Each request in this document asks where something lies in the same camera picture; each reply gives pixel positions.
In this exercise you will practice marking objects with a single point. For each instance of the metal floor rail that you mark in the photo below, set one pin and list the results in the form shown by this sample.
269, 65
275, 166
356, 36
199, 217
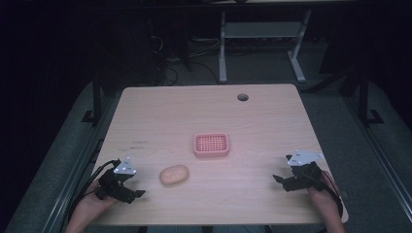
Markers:
382, 155
74, 171

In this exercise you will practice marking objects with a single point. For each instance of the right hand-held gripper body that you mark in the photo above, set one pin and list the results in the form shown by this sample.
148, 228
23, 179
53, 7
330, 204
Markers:
304, 174

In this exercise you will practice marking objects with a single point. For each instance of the black metal stand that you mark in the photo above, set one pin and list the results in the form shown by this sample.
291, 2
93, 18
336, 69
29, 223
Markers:
364, 97
96, 97

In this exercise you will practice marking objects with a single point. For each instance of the white metal table frame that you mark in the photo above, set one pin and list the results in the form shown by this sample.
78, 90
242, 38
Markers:
262, 29

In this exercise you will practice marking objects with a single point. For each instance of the person's left hand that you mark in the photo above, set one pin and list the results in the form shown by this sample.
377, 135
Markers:
89, 210

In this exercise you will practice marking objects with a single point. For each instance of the pink soap dish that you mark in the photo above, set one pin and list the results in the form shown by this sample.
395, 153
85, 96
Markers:
211, 144

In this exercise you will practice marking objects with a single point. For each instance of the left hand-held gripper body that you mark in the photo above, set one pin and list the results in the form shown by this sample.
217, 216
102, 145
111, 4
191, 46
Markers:
113, 186

